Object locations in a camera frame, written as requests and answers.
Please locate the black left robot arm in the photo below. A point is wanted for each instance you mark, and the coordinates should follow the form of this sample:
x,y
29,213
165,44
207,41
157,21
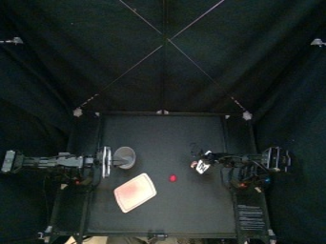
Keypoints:
x,y
46,161

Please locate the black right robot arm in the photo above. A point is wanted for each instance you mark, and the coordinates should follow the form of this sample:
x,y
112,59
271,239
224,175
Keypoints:
x,y
258,160

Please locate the grey bowl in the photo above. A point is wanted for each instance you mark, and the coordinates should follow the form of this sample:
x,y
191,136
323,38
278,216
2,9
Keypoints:
x,y
124,157

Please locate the red onion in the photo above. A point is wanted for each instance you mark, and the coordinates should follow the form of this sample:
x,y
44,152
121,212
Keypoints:
x,y
172,178

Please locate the pink cutting board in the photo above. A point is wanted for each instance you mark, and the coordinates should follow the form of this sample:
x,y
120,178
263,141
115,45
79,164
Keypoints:
x,y
135,192

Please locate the white text label sticker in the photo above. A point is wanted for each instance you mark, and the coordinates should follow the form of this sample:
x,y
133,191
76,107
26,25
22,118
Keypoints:
x,y
250,216

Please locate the black table edge clamp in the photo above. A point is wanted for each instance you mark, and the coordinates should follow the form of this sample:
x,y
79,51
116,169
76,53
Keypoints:
x,y
156,236

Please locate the silver frame corner bracket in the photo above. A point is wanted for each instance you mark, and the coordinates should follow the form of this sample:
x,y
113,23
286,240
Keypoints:
x,y
247,115
77,111

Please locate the silver frame centre bracket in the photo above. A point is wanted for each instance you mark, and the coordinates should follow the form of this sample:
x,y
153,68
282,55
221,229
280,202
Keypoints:
x,y
161,111

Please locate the silver cloth frame clamp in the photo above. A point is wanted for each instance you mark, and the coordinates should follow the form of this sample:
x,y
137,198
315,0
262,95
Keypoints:
x,y
316,42
13,40

